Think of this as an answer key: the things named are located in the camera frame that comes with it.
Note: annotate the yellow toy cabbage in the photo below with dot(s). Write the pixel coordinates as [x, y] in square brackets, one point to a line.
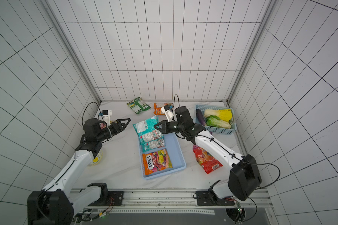
[223, 114]

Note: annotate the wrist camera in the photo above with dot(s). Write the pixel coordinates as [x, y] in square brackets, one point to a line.
[105, 115]
[168, 111]

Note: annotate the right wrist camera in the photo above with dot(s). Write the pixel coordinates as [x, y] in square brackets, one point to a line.
[168, 111]

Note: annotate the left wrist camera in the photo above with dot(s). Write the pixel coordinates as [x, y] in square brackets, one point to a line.
[105, 115]

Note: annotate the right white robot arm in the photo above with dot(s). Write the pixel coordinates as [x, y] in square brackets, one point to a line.
[244, 176]

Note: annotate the purple toy eggplant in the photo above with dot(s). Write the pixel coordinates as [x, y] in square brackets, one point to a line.
[200, 117]

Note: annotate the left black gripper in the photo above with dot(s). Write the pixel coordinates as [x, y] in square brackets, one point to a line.
[117, 130]

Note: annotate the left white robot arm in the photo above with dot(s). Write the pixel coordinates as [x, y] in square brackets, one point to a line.
[54, 205]

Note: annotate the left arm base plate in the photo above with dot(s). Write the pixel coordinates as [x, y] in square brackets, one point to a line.
[111, 198]

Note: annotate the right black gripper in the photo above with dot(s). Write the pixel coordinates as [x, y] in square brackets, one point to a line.
[172, 126]

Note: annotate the small teal vegetable basket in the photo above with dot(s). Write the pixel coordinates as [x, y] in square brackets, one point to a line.
[227, 131]

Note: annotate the orange Fox's fruits candy bag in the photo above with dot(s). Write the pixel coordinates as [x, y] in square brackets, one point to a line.
[156, 161]

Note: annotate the green toy cabbage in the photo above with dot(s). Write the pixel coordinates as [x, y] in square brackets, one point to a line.
[215, 121]

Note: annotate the green Fox's candy bag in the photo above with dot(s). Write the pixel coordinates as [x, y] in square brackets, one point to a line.
[138, 105]

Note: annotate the red gummy candy bag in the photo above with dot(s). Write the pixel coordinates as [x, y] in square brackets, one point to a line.
[207, 162]

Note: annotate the wiring bundle under rail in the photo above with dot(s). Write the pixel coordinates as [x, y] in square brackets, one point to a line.
[87, 215]

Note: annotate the large light blue basket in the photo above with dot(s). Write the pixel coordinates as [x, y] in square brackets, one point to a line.
[175, 154]

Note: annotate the orange candy bag back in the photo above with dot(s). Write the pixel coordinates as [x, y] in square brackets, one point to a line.
[159, 106]

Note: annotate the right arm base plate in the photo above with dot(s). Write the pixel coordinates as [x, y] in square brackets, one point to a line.
[208, 198]

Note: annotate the aluminium mounting rail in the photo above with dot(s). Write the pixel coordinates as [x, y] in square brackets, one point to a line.
[173, 201]

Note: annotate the teal candy bag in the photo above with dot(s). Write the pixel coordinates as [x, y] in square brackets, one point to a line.
[153, 145]
[146, 131]

